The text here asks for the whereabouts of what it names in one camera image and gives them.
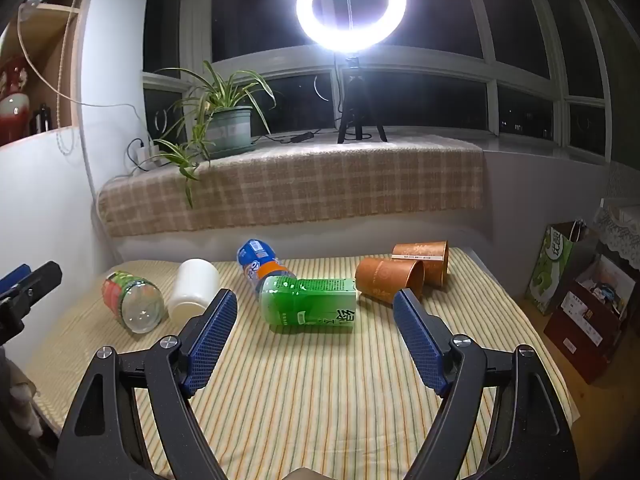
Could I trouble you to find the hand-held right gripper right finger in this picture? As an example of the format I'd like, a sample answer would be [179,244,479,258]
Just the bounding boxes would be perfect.
[392,289,581,480]

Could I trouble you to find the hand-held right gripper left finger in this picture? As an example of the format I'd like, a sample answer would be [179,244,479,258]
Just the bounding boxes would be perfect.
[56,287,239,480]

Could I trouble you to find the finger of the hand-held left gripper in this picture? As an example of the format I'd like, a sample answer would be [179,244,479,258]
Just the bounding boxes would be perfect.
[0,260,63,346]

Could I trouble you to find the plain brown paper cup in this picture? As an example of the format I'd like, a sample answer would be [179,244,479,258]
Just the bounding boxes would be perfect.
[355,257,426,306]

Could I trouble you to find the brown paper cup white band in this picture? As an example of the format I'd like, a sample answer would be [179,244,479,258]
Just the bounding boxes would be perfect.
[391,241,450,288]

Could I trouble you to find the blue orange label bottle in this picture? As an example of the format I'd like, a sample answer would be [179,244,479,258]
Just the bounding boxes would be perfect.
[236,239,297,296]

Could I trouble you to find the clear bottle red green label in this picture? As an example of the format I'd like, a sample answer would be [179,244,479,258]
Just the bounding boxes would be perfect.
[101,270,166,335]

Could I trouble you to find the green tea bottle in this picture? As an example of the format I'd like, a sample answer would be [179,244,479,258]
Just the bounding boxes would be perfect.
[258,276,359,335]

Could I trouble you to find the striped yellow tablecloth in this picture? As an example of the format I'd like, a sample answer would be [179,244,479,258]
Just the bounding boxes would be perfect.
[22,252,581,480]

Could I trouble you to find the pale cloth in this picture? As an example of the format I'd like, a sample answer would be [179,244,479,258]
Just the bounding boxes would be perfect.
[0,347,46,441]

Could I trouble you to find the green paper shopping bag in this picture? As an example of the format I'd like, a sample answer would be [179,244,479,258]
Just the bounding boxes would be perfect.
[525,220,592,316]

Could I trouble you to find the dark red cardboard box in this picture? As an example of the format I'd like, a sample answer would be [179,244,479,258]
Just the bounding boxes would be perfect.
[543,254,637,385]

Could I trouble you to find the small dark bottle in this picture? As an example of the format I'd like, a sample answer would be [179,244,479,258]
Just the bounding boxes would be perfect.
[31,103,53,136]

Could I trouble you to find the white power strip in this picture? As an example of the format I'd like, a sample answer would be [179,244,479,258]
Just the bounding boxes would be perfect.
[134,139,162,167]

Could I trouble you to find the plaid beige blanket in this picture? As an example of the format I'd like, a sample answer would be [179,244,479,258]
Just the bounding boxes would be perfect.
[96,135,486,238]

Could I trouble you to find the red ceramic vase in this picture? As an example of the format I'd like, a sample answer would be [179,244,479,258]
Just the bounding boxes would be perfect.
[0,57,31,146]

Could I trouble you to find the potted spider plant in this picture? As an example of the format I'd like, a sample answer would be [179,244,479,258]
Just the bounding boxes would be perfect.
[140,60,278,209]

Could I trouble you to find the white lace cloth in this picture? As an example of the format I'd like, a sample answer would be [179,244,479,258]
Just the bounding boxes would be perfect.
[592,160,640,261]

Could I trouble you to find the black tripod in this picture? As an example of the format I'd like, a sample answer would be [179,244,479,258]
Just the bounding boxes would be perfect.
[336,54,388,145]

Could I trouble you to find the wooden shelf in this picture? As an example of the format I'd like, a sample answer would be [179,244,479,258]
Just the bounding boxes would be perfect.
[0,0,97,149]

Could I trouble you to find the white framed window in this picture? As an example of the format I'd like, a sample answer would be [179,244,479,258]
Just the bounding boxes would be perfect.
[142,0,621,162]

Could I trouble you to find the thin white cable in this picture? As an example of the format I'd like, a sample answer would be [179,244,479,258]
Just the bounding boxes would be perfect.
[17,0,153,147]

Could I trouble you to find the black cable with switch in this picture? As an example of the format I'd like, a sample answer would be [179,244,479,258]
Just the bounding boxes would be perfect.
[250,129,347,147]

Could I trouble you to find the ring light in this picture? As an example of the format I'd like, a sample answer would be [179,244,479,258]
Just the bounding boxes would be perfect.
[296,0,407,53]

